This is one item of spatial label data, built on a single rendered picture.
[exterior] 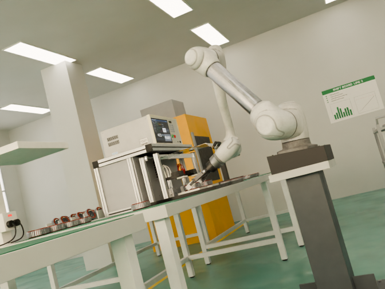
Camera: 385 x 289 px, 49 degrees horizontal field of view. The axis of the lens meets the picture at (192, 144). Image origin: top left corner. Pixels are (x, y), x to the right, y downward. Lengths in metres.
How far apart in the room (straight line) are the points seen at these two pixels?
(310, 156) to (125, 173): 1.13
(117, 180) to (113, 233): 1.52
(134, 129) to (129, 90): 6.34
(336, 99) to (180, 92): 2.99
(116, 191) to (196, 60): 0.96
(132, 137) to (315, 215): 1.24
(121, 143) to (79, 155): 3.99
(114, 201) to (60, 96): 4.50
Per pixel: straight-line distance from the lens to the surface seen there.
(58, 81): 7.10
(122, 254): 1.29
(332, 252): 2.37
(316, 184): 2.31
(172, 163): 3.13
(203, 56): 2.42
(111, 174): 2.70
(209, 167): 2.60
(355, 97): 7.86
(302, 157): 2.25
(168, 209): 1.70
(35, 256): 0.94
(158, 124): 2.80
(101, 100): 9.43
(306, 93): 7.92
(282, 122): 2.15
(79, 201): 6.82
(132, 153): 2.61
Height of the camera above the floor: 0.77
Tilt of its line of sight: 6 degrees up
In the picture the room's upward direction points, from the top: 15 degrees counter-clockwise
